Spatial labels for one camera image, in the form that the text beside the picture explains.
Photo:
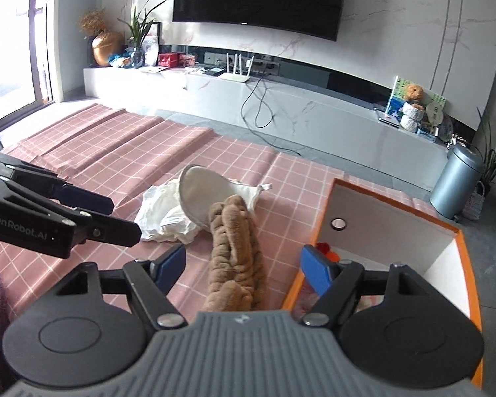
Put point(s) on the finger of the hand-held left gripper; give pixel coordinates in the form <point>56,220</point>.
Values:
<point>115,231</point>
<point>86,200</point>

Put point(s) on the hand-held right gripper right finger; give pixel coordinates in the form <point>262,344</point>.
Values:
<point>314,271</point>

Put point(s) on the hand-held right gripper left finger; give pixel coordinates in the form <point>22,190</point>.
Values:
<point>171,265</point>

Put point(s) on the red knitted flower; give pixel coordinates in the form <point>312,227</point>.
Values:
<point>324,248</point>

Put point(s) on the brown plush slipper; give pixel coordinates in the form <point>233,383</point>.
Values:
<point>235,248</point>

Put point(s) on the orange cardboard box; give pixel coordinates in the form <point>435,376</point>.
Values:
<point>380,215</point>

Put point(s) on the white plastic bag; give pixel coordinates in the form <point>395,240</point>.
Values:
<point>161,215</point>

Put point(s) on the pink checked tablecloth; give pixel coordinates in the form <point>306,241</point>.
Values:
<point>107,153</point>

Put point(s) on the white oval pad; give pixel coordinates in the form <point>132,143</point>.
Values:
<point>198,190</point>

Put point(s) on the blue crumpled cloth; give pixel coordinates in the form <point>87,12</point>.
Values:
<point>120,60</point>

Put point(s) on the beige paper envelope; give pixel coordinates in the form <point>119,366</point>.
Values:
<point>153,69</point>

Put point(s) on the gold round vase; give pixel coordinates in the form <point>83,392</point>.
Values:
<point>106,49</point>

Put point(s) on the white marble television cabinet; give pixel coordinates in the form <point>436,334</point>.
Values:
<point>314,115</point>

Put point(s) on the red gift box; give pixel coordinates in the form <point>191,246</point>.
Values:
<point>187,60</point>
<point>167,59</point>

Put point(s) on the grey pedal trash can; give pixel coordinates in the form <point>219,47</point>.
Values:
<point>456,182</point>

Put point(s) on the small black box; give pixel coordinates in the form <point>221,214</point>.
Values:
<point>215,72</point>

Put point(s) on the potted plant in blue vase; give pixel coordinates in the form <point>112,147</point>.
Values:
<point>142,25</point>

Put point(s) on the glass sliding door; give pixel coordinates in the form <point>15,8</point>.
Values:
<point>12,29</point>

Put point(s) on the blue and green painting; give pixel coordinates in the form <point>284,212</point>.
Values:
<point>394,99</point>

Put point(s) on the white router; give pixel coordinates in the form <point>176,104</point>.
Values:
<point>235,75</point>

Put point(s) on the decorative plate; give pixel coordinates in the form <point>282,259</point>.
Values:
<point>447,128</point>

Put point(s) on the round paper fan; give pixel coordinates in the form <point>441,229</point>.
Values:
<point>434,112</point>

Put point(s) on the brown teddy bear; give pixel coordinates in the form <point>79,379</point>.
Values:
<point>413,92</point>

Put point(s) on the black picture frame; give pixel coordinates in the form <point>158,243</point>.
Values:
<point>153,45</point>

